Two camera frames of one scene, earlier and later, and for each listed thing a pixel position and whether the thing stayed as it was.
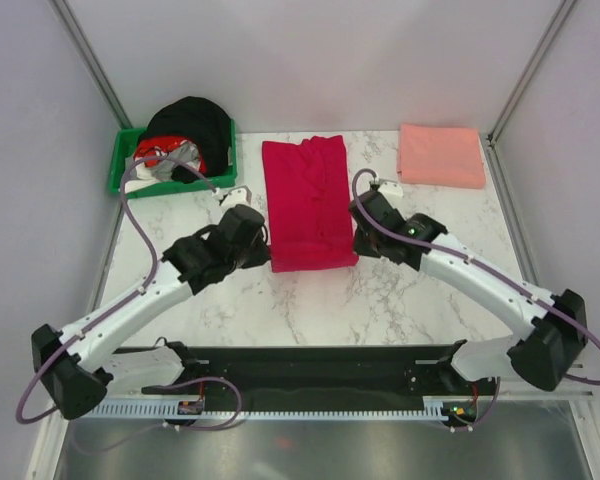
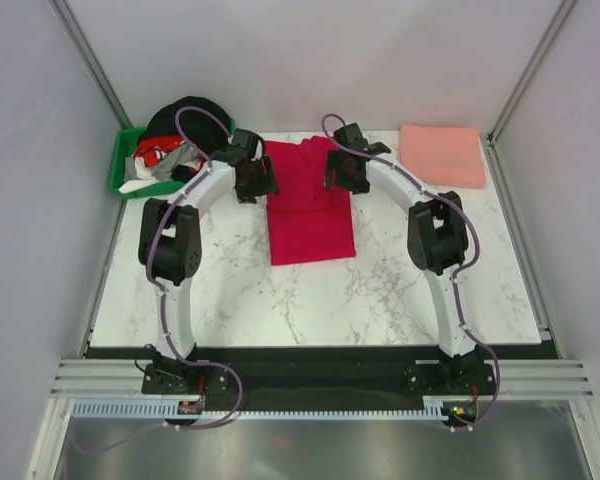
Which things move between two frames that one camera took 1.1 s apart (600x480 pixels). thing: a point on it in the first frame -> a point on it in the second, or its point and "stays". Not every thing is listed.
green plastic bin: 125,143 stays
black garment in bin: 200,120 stays
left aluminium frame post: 67,21 stays
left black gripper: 262,255 -> 267,183
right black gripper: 361,248 -> 335,158
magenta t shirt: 308,201 stays
